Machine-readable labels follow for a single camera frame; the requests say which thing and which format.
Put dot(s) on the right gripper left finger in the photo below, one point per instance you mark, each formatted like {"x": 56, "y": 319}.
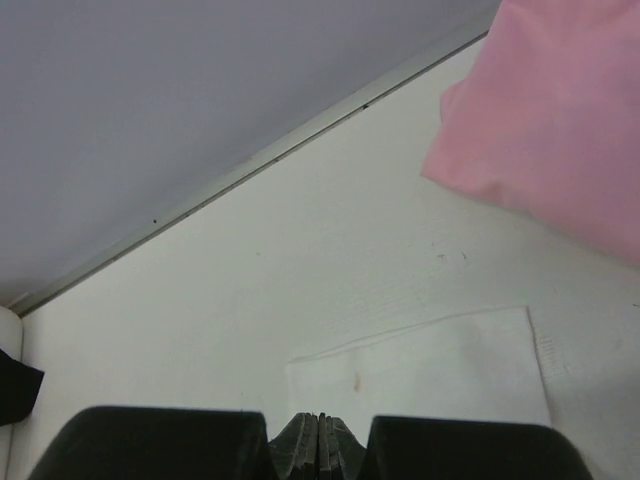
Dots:
{"x": 116, "y": 442}

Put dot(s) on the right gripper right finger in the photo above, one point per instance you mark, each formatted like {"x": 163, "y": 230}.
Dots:
{"x": 419, "y": 448}

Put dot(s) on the white t shirt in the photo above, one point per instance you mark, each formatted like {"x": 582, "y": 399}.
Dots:
{"x": 476, "y": 366}

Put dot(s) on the black t shirt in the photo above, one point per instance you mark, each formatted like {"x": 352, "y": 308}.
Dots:
{"x": 19, "y": 389}

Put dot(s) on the white plastic bin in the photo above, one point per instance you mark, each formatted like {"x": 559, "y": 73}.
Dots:
{"x": 11, "y": 338}

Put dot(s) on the pink folded t shirt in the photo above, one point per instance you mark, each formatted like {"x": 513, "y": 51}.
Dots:
{"x": 547, "y": 121}

